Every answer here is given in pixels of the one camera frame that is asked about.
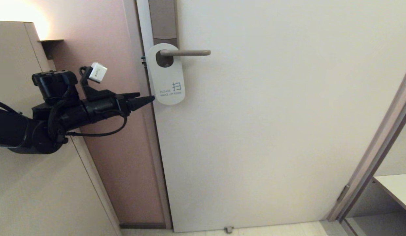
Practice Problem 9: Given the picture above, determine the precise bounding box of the white door hanger sign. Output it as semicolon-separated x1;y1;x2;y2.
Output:
147;43;185;105

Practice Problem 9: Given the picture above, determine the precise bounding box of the grey-brown door lock plate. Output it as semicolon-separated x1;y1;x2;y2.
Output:
148;0;179;68

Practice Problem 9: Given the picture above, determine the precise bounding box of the white room door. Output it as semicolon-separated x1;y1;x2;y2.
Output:
137;0;406;232

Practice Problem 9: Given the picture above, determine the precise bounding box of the beige cabinet panel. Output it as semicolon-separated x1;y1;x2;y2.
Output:
0;21;121;236

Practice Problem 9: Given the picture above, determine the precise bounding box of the black left camera mount bracket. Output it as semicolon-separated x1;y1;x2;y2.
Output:
79;66;122;101

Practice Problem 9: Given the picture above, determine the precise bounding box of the thin black camera cable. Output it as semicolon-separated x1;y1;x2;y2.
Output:
65;110;128;137

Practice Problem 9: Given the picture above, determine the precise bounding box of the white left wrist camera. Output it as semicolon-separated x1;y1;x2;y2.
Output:
88;63;108;83

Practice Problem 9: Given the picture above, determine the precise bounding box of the thick black braided cable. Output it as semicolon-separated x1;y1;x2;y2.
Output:
47;86;77;141

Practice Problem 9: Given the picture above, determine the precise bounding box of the beige lever door handle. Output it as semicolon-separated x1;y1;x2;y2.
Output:
160;49;211;57

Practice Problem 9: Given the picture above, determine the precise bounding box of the dark wall lamp shelf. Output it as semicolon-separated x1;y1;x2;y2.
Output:
39;39;64;60

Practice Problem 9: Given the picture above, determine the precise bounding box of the dark wall baseboard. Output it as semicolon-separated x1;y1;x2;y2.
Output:
120;223;167;229

